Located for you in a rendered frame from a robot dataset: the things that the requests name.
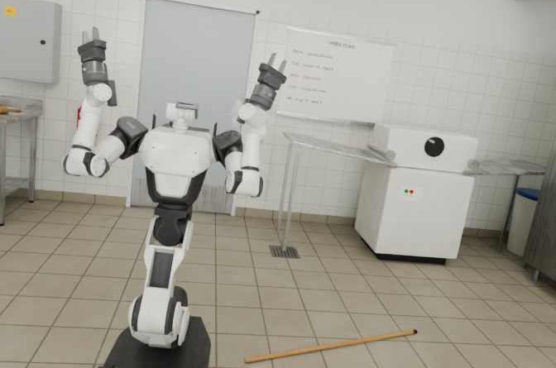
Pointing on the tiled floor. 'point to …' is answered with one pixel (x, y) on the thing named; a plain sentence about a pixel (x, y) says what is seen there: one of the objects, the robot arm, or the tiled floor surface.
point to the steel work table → (31, 108)
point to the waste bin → (522, 219)
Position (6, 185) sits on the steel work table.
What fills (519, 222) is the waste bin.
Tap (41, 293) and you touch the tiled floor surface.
